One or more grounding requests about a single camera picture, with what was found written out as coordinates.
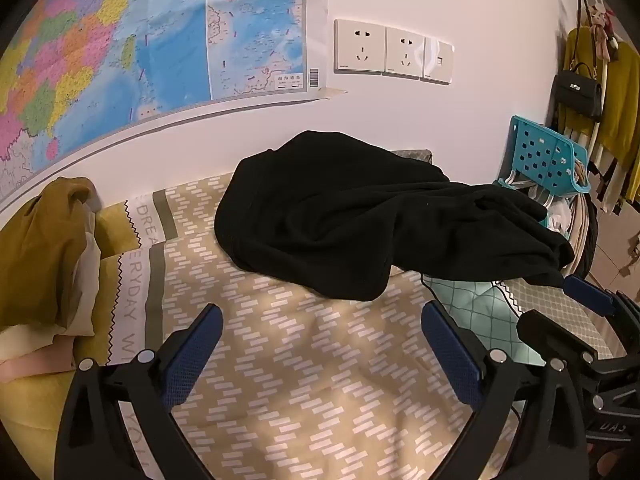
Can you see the beige cloth pile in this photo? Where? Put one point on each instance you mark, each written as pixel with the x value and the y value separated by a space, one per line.
pixel 580 230

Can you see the hanging yellow garment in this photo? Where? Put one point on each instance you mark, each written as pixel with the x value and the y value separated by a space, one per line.
pixel 622 105

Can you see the hanging beige garment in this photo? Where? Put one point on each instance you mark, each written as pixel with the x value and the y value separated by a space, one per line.
pixel 617 180

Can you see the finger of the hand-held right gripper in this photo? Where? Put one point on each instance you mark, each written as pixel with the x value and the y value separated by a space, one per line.
pixel 545 332
pixel 587 291

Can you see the yellow and beige patterned bedsheet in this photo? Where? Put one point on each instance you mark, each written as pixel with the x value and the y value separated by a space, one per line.
pixel 300 370

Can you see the colourful wall map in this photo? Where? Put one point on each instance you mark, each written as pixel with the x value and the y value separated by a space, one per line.
pixel 75 60

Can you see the black garment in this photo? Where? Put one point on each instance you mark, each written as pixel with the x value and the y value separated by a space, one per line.
pixel 325 220

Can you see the white wall socket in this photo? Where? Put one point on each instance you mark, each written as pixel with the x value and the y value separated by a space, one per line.
pixel 360 45
pixel 404 52

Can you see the mustard folded garment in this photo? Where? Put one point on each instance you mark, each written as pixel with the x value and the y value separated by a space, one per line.
pixel 40 260

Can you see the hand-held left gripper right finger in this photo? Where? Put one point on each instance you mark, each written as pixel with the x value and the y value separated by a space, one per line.
pixel 450 355

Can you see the blue perforated plastic basket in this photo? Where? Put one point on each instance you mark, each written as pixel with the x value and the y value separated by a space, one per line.
pixel 540 155

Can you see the hanging plush bear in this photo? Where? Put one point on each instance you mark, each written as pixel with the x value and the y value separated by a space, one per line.
pixel 597 17

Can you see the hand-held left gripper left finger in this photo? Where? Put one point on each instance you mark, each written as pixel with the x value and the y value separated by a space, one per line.
pixel 192 352

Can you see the person's right forearm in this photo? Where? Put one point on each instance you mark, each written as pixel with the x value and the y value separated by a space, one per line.
pixel 607 462

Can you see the teal lattice quilt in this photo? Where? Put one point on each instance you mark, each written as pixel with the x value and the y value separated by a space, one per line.
pixel 475 305

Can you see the pink folded garment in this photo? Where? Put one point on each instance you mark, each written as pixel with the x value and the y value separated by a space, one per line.
pixel 30 362

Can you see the black handbag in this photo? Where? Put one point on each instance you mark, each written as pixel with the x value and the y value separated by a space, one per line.
pixel 575 91

